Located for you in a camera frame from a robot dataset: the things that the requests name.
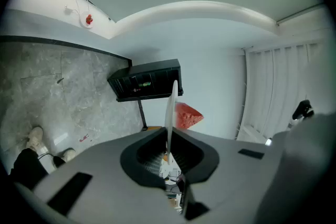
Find person's right white shoe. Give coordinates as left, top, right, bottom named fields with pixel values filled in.
left=60, top=147, right=77, bottom=163

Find red watermelon slice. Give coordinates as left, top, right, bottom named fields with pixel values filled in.
left=174, top=102, right=205, bottom=130

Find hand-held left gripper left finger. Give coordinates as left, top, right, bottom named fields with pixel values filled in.
left=120, top=127, right=168, bottom=190

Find person's left white shoe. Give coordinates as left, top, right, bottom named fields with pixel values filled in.
left=25, top=126, right=44, bottom=152

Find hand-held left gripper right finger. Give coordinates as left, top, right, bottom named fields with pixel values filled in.
left=170, top=127, right=220, bottom=184

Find white cable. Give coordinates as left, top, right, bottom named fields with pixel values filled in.
left=64, top=0, right=92, bottom=25

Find black leg wooden table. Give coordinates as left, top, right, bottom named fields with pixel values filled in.
left=136, top=99, right=163, bottom=132

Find person's white shoe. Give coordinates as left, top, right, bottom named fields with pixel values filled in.
left=25, top=126, right=44, bottom=152
left=60, top=147, right=77, bottom=163

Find white curtain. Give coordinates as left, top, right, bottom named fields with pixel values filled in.
left=236, top=43, right=320, bottom=144

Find person's black trousers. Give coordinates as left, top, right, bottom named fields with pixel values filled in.
left=9, top=148, right=67, bottom=190

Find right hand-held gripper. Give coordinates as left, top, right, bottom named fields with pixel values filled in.
left=292, top=99, right=315, bottom=121

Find white plate with red fruit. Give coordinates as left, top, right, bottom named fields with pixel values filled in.
left=80, top=10, right=95, bottom=29

